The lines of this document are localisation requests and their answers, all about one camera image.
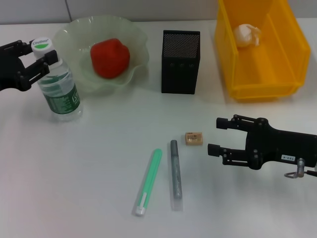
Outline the right gripper cable with plug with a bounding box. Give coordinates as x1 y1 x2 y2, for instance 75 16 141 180
283 158 317 179

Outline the yellow plastic bin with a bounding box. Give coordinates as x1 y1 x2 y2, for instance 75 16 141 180
214 0 312 103

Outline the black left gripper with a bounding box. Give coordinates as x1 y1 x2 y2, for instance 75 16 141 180
0 39 58 93

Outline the green pen in sleeve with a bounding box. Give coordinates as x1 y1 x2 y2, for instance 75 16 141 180
131 148 163 217

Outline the clear green-label water bottle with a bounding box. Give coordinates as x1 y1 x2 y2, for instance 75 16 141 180
31 37 84 123

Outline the green glass fruit plate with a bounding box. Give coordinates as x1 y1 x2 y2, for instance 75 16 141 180
53 15 151 94

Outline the grey marker pen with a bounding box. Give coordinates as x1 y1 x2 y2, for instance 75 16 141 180
169 139 185 212

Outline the white paper ball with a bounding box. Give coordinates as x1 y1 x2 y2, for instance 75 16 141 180
234 23 263 48

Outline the beige eraser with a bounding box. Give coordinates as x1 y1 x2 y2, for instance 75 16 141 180
185 132 205 146

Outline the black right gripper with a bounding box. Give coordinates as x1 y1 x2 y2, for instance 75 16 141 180
207 114 317 171

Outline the black mesh pen holder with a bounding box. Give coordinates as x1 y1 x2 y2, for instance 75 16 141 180
160 29 201 94

